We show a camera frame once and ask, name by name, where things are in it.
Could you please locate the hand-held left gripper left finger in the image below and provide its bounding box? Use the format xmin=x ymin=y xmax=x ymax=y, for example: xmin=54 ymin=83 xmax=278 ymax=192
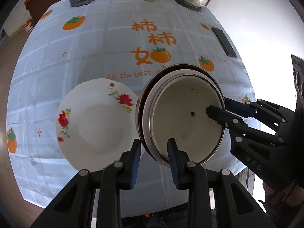
xmin=31 ymin=138 xmax=142 ymax=228

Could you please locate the white plastic bucket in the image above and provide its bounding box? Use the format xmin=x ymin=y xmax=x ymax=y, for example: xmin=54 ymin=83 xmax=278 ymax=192
xmin=23 ymin=19 xmax=35 ymax=32

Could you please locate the white plate with red flowers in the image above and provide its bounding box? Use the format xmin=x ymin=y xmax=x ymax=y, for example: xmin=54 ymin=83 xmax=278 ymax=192
xmin=55 ymin=78 xmax=143 ymax=171

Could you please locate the person's right hand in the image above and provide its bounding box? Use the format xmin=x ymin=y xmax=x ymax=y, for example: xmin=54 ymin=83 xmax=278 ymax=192
xmin=262 ymin=181 xmax=300 ymax=206

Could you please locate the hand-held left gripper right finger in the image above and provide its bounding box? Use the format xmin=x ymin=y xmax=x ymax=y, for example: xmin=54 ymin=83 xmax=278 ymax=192
xmin=167 ymin=138 xmax=277 ymax=228

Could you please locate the white enamel bowl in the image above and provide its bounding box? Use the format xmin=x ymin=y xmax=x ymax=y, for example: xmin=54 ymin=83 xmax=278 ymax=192
xmin=148 ymin=74 xmax=226 ymax=168

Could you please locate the persimmon print tablecloth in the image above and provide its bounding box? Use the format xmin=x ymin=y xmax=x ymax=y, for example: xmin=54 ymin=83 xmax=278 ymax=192
xmin=6 ymin=0 xmax=262 ymax=219

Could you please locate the black smartphone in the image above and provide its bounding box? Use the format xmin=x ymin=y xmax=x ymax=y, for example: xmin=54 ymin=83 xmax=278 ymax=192
xmin=211 ymin=27 xmax=238 ymax=58

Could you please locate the stainless steel bowl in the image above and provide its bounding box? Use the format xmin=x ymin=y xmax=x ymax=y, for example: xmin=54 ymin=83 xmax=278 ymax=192
xmin=140 ymin=65 xmax=226 ymax=169

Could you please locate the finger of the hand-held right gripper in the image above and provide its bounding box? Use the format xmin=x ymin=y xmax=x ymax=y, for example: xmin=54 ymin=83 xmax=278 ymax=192
xmin=224 ymin=98 xmax=295 ymax=131
xmin=206 ymin=105 xmax=285 ymax=145

